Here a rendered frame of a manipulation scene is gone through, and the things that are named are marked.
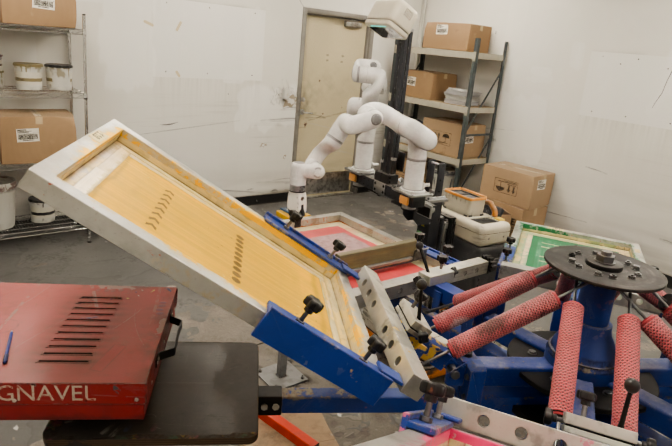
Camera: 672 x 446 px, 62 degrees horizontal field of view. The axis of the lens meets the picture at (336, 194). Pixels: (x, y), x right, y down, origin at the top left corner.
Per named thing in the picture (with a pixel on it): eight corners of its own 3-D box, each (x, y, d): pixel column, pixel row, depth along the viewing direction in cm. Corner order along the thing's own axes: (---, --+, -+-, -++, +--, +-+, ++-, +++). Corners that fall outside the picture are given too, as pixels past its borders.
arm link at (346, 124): (376, 112, 264) (388, 116, 251) (352, 149, 266) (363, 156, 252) (350, 93, 258) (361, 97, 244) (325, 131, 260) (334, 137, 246)
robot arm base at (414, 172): (418, 186, 287) (422, 156, 283) (434, 192, 277) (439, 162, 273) (394, 187, 279) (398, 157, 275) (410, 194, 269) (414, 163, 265)
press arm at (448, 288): (421, 291, 197) (423, 278, 196) (432, 288, 201) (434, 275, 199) (459, 312, 184) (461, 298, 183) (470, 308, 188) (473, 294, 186)
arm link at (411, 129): (367, 90, 263) (382, 95, 246) (425, 131, 278) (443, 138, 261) (351, 116, 264) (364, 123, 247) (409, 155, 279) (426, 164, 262)
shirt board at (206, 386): (40, 472, 119) (38, 440, 117) (93, 365, 158) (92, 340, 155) (612, 461, 139) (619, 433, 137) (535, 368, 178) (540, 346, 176)
